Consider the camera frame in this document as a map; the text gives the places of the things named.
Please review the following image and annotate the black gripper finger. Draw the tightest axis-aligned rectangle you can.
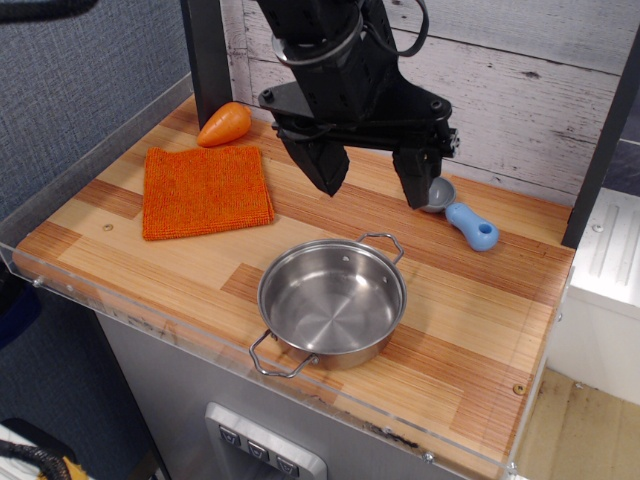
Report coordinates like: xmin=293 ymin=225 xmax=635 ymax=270
xmin=282 ymin=138 xmax=349 ymax=197
xmin=392 ymin=147 xmax=442 ymax=209

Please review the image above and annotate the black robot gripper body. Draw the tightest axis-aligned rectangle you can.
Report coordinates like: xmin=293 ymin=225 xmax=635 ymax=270
xmin=259 ymin=37 xmax=459 ymax=158

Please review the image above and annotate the stainless steel pot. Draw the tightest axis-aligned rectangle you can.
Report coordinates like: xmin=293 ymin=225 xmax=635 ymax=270
xmin=249 ymin=234 xmax=408 ymax=379

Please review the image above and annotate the orange cloth napkin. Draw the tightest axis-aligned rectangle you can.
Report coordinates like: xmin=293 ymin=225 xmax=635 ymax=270
xmin=142 ymin=146 xmax=275 ymax=241

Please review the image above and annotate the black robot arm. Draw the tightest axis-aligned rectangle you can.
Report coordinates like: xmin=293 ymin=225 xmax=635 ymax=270
xmin=259 ymin=1 xmax=459 ymax=209

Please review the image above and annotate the orange plastic toy carrot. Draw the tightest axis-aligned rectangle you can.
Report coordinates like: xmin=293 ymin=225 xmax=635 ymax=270
xmin=196 ymin=102 xmax=252 ymax=147

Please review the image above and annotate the white plastic bin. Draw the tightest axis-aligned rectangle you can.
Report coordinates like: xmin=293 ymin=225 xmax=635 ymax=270
xmin=547 ymin=188 xmax=639 ymax=404

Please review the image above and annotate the grey toy fridge cabinet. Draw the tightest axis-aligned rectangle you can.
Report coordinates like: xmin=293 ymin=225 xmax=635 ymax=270
xmin=99 ymin=316 xmax=504 ymax=479

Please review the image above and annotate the clear acrylic table guard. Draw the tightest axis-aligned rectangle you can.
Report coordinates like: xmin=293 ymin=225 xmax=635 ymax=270
xmin=1 ymin=68 xmax=585 ymax=477

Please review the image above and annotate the silver dispenser button panel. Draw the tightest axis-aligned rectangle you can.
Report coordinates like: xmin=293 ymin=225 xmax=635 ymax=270
xmin=205 ymin=402 xmax=328 ymax=479

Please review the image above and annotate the grey scoop blue handle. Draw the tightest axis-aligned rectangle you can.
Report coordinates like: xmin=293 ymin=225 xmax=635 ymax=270
xmin=422 ymin=177 xmax=500 ymax=252

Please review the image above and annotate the black vertical frame post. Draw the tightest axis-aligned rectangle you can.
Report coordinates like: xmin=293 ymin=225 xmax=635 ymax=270
xmin=180 ymin=0 xmax=233 ymax=127

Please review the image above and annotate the dark right frame post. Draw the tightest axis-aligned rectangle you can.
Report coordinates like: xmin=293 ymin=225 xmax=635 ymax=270
xmin=561 ymin=32 xmax=639 ymax=249

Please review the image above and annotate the black braided cable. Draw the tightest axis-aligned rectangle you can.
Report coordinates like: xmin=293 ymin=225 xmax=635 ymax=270
xmin=0 ymin=439 xmax=74 ymax=480

